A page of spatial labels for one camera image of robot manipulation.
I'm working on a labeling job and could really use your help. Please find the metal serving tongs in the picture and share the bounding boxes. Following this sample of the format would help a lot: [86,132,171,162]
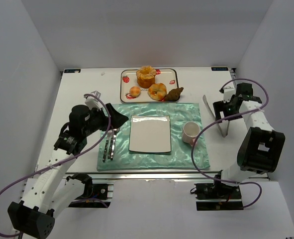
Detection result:
[202,94,231,137]

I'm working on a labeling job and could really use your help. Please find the sugared orange bundt bread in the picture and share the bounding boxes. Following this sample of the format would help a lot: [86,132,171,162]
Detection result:
[136,66,157,89]

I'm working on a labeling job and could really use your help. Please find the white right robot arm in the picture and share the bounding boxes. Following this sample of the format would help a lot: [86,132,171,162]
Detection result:
[213,83,285,192]

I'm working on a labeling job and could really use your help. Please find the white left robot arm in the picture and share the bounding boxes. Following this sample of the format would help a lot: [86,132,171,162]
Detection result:
[7,104,129,239]

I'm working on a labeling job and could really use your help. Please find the glazed bagel bread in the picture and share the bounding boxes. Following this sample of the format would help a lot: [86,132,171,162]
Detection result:
[148,83,167,101]

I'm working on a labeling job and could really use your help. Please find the metal spoon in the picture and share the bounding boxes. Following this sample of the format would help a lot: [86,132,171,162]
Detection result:
[108,128,118,161]

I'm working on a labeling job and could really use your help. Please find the metal fork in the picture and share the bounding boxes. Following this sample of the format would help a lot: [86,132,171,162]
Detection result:
[102,130,112,162]

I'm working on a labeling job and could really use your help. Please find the small round peach bun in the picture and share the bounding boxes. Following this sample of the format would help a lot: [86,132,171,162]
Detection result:
[129,86,141,97]

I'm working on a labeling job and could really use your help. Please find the white square plate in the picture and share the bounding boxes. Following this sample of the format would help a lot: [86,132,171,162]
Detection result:
[129,115,172,154]

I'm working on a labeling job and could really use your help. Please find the pink mug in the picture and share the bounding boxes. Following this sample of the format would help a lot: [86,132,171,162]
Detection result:
[182,121,200,146]

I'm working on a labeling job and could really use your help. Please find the brown chocolate croissant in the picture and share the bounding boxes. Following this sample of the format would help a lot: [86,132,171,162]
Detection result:
[164,87,184,102]

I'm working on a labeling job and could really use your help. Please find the strawberry pattern serving tray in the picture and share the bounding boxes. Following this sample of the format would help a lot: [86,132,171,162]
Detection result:
[119,68,181,104]

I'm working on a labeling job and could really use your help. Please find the teal satin placemat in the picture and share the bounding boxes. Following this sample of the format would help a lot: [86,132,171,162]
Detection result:
[97,103,210,171]

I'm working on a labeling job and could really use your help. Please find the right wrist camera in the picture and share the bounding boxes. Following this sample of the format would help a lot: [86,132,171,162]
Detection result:
[220,86,235,103]

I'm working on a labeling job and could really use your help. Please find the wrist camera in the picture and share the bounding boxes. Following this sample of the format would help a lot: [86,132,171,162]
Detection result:
[84,91,101,109]
[220,86,235,103]

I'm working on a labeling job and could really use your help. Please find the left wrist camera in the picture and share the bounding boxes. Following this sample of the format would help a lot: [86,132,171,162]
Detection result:
[84,91,101,109]

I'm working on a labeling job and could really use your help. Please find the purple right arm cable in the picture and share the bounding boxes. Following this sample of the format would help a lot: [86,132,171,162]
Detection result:
[190,78,270,209]

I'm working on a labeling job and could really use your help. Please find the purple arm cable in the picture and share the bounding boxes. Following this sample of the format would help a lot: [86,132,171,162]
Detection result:
[0,93,113,237]
[190,78,270,209]

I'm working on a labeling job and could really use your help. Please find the aluminium table front rail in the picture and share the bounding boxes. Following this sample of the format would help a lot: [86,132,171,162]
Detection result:
[34,171,269,181]

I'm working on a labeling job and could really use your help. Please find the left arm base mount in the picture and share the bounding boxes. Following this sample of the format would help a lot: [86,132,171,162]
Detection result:
[65,173,114,208]

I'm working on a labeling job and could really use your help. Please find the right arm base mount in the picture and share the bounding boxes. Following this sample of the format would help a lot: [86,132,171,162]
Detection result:
[190,182,244,211]

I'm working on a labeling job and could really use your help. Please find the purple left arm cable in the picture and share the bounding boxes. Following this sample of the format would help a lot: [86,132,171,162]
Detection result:
[0,93,113,237]

